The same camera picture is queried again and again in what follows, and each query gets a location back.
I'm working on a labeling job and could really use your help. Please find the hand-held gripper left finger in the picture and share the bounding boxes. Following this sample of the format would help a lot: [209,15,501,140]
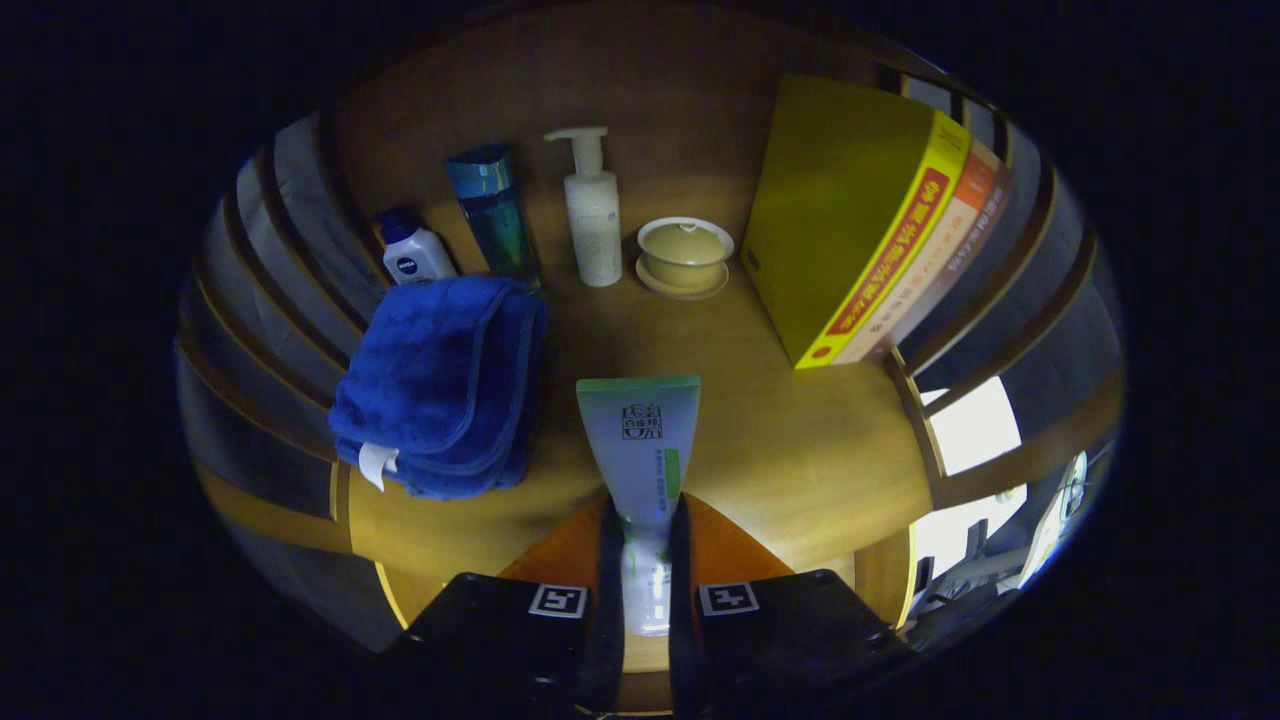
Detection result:
[385,495,626,716]

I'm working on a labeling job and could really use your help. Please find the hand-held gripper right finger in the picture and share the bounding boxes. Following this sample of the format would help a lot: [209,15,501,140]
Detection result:
[667,493,916,719]

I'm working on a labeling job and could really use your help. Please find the white and green tube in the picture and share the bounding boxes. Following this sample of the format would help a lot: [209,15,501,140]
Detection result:
[576,376,702,638]

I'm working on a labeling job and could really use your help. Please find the wooden countertop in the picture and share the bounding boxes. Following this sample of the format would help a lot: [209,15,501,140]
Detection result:
[330,180,936,676]

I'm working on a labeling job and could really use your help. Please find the wooden cabinet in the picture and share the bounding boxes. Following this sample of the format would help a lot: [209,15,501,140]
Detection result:
[180,5,1126,651]

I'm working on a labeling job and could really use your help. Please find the blue folded towel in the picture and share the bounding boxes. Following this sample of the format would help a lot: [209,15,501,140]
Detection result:
[328,275,549,501]

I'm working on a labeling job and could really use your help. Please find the yellow lidded teacup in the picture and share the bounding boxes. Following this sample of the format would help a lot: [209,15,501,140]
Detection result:
[636,216,735,302]

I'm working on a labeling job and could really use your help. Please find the white pump bottle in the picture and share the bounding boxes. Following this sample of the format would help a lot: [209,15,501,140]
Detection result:
[544,126,624,289]

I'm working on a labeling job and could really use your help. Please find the small white blue-capped bottle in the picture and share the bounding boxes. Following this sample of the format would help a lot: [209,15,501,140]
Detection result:
[373,207,459,286]

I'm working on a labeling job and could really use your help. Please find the teal bottle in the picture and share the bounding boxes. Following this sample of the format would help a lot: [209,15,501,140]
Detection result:
[444,143,542,286]

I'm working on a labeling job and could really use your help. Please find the yellow book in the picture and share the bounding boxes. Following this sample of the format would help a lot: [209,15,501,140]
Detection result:
[740,73,973,371]

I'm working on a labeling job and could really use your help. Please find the orange and white book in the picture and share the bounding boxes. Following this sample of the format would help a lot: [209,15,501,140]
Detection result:
[830,140,1004,366]

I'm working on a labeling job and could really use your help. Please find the brown book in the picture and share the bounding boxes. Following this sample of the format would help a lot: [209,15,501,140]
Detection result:
[865,165,1016,363]

